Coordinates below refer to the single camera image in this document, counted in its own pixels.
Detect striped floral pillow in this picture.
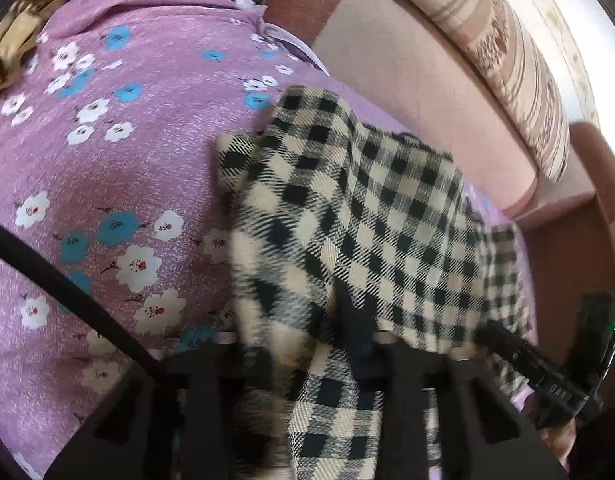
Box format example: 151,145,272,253
409,0,570,182

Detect brown wooden bed frame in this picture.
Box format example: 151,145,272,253
505,122,615,361

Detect purple floral bed sheet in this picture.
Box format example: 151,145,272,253
0,0,539,480

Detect black cable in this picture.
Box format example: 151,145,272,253
0,216,161,371

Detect black cream checked jacket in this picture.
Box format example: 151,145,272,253
216,86,533,479

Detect beige brown crumpled clothes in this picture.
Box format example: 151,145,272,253
0,0,67,91

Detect pink quilted headboard cushion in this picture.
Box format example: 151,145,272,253
262,0,539,219

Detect person's right hand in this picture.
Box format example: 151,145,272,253
539,419,577,470

